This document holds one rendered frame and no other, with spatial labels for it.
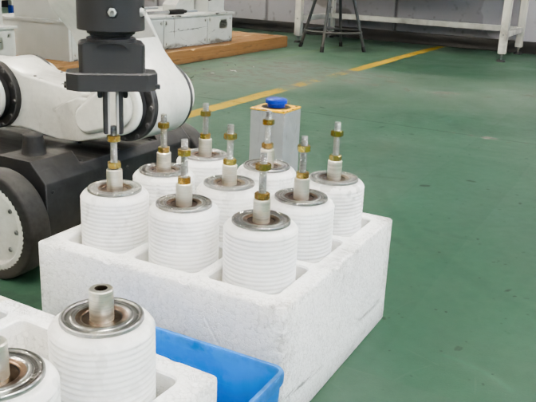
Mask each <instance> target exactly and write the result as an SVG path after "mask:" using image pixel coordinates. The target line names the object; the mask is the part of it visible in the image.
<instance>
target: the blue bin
mask: <svg viewBox="0 0 536 402"><path fill-rule="evenodd" d="M156 354H158V355H160V356H163V357H166V358H168V359H170V360H172V361H174V362H178V363H182V364H184V365H188V366H190V367H192V368H195V369H198V370H201V371H203V372H207V373H209V374H211V375H214V376H215V377H216V378H217V402H278V398H279V389H280V387H281V386H282V384H283V382H284V370H283V369H282V368H281V367H280V366H278V365H275V364H272V363H270V362H267V361H263V360H260V359H258V358H254V357H250V356H247V355H245V354H242V353H237V352H235V351H232V350H229V349H225V348H223V347H220V346H217V345H213V344H210V343H207V342H205V341H201V340H197V339H195V338H192V337H188V336H185V335H183V334H180V333H175V332H172V331H170V330H167V329H163V328H160V327H157V326H156Z"/></svg>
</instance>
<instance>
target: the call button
mask: <svg viewBox="0 0 536 402"><path fill-rule="evenodd" d="M266 103H267V106H268V107H270V108H285V104H287V99H286V98H284V97H267V98H266Z"/></svg>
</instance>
